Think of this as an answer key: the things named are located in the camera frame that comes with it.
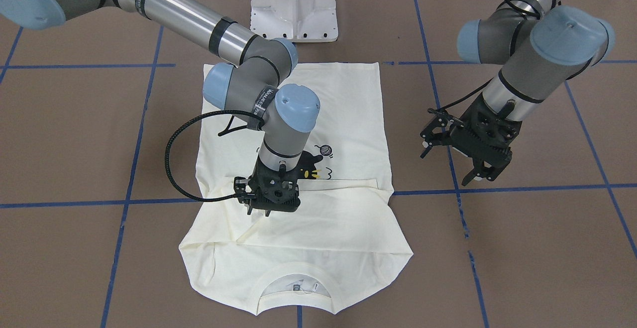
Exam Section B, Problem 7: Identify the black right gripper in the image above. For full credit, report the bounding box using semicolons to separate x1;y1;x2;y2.
246;158;301;217

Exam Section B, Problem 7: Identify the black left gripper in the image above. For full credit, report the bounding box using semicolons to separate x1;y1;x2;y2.
420;94;522;187

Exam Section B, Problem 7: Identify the cream long-sleeve cat shirt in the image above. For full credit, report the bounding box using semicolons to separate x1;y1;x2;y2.
178;63;412;315

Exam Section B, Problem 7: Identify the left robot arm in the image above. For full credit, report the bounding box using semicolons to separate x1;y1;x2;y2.
421;0;615;186

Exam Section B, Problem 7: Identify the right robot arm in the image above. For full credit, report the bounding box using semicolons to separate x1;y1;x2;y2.
1;7;217;213

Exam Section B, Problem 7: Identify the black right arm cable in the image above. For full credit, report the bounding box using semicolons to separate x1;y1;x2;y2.
164;110;269;203

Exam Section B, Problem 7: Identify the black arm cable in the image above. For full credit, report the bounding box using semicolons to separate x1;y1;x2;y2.
428;0;563;114
164;110;269;203

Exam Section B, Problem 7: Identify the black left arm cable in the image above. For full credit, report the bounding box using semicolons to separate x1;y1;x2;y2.
428;0;563;114

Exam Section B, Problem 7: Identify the white camera stand pillar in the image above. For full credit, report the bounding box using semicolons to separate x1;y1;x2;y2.
250;0;339;43

